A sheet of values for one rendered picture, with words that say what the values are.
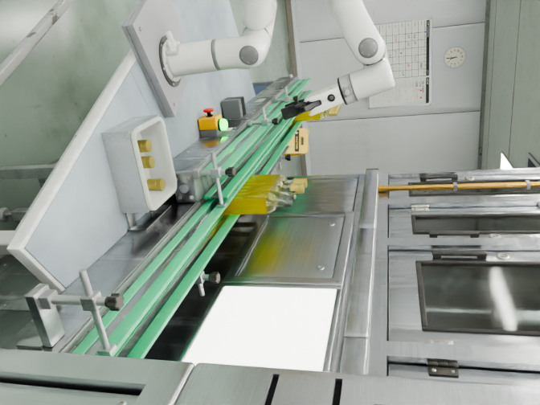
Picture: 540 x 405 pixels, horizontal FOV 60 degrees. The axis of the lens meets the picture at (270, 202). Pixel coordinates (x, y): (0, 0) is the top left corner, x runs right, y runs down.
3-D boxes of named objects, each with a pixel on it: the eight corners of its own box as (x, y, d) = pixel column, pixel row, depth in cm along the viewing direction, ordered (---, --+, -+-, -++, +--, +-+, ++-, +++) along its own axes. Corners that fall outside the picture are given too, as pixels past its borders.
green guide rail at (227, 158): (198, 177, 141) (223, 176, 139) (198, 173, 141) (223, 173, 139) (298, 80, 297) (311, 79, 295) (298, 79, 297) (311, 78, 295)
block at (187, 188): (176, 203, 142) (197, 203, 140) (169, 174, 138) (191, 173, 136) (180, 198, 145) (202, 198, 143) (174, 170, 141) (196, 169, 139)
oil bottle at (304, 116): (286, 122, 263) (337, 119, 256) (285, 112, 261) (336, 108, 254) (288, 120, 268) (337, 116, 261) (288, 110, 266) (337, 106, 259)
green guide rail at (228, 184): (203, 199, 144) (227, 198, 142) (202, 196, 144) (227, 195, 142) (300, 92, 300) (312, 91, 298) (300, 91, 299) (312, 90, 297)
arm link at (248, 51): (208, 45, 137) (260, 37, 133) (218, 30, 147) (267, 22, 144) (216, 76, 143) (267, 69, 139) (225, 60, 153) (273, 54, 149)
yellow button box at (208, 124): (199, 137, 176) (218, 136, 174) (196, 117, 173) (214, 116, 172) (206, 132, 182) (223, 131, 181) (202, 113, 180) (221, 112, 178)
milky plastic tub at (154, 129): (123, 214, 125) (152, 214, 122) (101, 132, 116) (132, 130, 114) (152, 190, 140) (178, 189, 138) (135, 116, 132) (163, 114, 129)
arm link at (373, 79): (379, 27, 114) (382, 30, 123) (338, 44, 118) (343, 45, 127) (398, 87, 117) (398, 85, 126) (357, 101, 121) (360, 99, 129)
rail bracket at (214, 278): (172, 298, 125) (219, 300, 121) (167, 276, 122) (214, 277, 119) (178, 289, 128) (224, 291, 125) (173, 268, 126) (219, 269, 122)
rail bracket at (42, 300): (18, 354, 86) (128, 363, 80) (-14, 276, 79) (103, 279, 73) (36, 337, 90) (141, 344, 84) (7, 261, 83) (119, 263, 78)
